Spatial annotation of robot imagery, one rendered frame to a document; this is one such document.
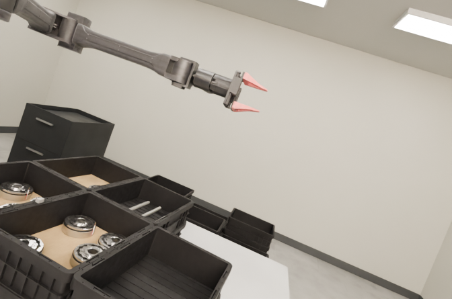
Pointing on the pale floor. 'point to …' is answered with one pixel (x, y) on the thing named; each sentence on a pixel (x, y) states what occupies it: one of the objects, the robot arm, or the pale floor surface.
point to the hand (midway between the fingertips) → (260, 100)
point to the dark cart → (59, 134)
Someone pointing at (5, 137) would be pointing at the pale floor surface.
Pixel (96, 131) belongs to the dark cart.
